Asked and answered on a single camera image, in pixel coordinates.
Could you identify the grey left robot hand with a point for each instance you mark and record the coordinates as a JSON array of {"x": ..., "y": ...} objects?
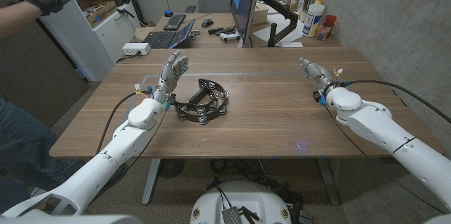
[{"x": 168, "y": 77}]

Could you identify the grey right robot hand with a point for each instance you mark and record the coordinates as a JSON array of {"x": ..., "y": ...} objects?
[{"x": 319, "y": 74}]

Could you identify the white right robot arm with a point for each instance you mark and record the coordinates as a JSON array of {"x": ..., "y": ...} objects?
[{"x": 387, "y": 129}]

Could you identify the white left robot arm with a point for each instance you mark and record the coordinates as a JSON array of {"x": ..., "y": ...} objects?
[{"x": 105, "y": 167}]

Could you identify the person's bare forearm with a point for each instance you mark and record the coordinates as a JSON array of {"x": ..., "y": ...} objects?
[{"x": 17, "y": 18}]

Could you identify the black half-moon tambourine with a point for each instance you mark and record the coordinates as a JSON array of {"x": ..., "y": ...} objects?
[{"x": 202, "y": 115}]

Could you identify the dark open laptop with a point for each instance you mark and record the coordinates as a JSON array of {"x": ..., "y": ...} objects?
[{"x": 162, "y": 39}]

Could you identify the white power strip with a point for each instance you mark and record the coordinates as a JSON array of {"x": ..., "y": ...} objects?
[{"x": 136, "y": 48}]

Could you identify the open cardboard box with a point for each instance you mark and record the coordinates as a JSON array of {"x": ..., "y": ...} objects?
[{"x": 100, "y": 12}]

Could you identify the white wipes canister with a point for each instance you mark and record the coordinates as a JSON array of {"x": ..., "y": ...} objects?
[{"x": 313, "y": 19}]

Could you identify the black keyboard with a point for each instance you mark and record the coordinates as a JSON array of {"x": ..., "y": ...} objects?
[{"x": 174, "y": 22}]

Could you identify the wooden office desk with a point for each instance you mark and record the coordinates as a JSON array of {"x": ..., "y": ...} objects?
[{"x": 211, "y": 41}]

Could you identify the white shelf cabinet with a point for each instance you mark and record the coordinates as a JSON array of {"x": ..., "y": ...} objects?
[{"x": 88, "y": 44}]

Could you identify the white paper sheet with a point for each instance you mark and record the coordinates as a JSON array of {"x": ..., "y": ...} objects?
[{"x": 278, "y": 28}]

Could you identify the blue round button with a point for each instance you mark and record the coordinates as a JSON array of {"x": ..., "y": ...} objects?
[{"x": 168, "y": 13}]

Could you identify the black computer mouse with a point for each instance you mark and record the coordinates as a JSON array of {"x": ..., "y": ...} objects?
[{"x": 207, "y": 23}]

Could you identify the dark-lidded jar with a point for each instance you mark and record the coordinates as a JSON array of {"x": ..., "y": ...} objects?
[{"x": 307, "y": 4}]

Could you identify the white game controller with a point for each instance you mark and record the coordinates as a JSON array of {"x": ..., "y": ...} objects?
[{"x": 229, "y": 36}]

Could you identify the light wooden box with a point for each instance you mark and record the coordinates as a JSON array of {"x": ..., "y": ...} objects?
[{"x": 260, "y": 13}]

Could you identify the black computer monitor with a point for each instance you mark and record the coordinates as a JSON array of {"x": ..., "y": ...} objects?
[{"x": 245, "y": 2}]

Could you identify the grey table leg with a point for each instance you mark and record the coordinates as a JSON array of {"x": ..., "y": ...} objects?
[
  {"x": 328, "y": 181},
  {"x": 151, "y": 181}
]

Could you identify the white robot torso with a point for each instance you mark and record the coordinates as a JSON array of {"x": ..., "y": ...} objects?
[{"x": 246, "y": 196}]

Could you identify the person's legs in jeans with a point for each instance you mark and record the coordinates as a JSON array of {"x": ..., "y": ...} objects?
[{"x": 28, "y": 146}]

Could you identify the grey finned module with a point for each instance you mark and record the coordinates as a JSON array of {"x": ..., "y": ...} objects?
[{"x": 231, "y": 216}]

